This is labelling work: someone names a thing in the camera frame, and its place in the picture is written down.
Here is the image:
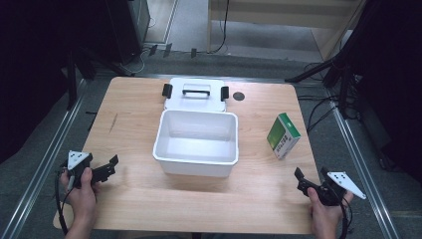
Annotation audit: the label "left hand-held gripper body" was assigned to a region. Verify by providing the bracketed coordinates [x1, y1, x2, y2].
[60, 150, 101, 190]

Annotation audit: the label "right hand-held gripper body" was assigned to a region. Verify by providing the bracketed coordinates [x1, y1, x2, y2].
[307, 170, 367, 207]

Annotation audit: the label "green and white medicine box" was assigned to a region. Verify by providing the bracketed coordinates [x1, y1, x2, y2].
[266, 112, 303, 160]

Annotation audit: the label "white plastic storage box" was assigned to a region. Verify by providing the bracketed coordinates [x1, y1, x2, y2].
[151, 109, 240, 178]

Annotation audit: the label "person's right hand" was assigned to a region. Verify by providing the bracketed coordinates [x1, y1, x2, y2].
[307, 186, 354, 239]

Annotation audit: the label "person's left hand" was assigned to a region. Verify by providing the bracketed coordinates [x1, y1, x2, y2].
[59, 166, 100, 230]

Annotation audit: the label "black tripod stand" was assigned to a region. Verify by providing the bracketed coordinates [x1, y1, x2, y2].
[60, 48, 99, 112]
[284, 54, 361, 120]

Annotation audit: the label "dark curtain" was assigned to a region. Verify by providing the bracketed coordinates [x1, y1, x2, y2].
[331, 0, 422, 183]
[0, 0, 112, 165]

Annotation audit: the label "black cabinet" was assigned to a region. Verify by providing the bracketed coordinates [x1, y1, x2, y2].
[105, 0, 151, 66]

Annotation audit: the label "light wooden furniture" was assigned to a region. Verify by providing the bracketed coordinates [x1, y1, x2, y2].
[206, 0, 367, 62]

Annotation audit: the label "metal floor rail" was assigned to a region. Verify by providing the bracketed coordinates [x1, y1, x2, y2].
[0, 78, 90, 239]
[326, 89, 401, 239]

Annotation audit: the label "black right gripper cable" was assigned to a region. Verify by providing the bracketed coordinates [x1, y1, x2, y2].
[337, 197, 354, 239]

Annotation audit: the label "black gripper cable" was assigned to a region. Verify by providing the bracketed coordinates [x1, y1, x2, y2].
[337, 197, 354, 239]
[54, 167, 75, 236]

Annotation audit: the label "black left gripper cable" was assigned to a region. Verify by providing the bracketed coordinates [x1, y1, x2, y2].
[54, 167, 75, 236]

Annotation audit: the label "black floor cables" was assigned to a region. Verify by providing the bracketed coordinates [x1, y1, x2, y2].
[297, 61, 341, 134]

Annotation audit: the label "white floor cable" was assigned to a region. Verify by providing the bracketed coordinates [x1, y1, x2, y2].
[121, 15, 157, 77]

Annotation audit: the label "white box lid black handle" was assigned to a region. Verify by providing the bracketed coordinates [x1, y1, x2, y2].
[161, 77, 231, 114]

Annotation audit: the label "black hanging cable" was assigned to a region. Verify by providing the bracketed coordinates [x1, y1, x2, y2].
[209, 0, 231, 55]

